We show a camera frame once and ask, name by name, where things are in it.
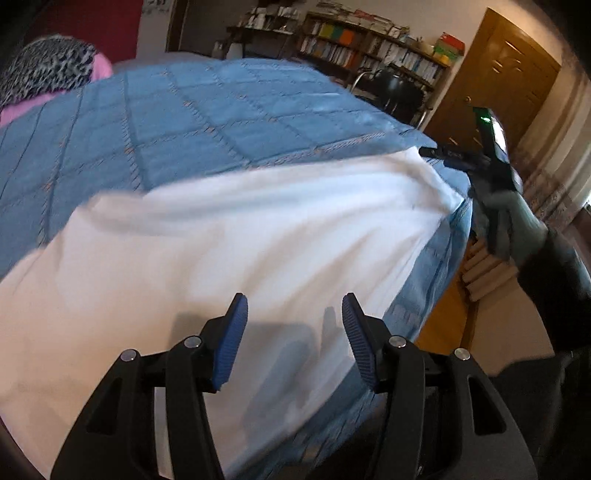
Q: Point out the brown wooden door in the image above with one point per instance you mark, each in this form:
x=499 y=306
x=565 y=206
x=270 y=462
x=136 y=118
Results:
x=505 y=70

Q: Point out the leopard print garment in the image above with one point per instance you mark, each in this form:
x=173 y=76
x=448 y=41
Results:
x=46 y=65

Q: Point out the white pants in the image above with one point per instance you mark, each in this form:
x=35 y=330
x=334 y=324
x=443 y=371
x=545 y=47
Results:
x=142 y=271

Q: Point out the black metal chair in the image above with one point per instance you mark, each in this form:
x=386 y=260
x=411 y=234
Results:
x=396 y=93

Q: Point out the blue checked bedspread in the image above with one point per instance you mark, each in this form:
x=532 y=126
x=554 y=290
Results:
x=148 y=128

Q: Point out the dark shelf with bottles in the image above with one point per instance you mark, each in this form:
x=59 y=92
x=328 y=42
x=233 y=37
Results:
x=268 y=30

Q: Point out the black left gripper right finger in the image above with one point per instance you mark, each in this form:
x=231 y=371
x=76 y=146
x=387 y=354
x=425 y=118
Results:
x=386 y=362

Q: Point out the wooden bookshelf with books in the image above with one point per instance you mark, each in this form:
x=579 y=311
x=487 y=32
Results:
x=348 y=42

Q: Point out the right hand in teal glove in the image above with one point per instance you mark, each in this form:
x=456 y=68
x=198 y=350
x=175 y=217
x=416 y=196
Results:
x=504 y=220

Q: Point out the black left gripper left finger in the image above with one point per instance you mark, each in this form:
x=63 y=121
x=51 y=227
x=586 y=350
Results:
x=202 y=362

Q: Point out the pink garment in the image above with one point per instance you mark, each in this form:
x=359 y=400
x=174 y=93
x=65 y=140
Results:
x=102 y=69

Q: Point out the black tracking camera green light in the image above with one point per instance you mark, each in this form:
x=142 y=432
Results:
x=492 y=134

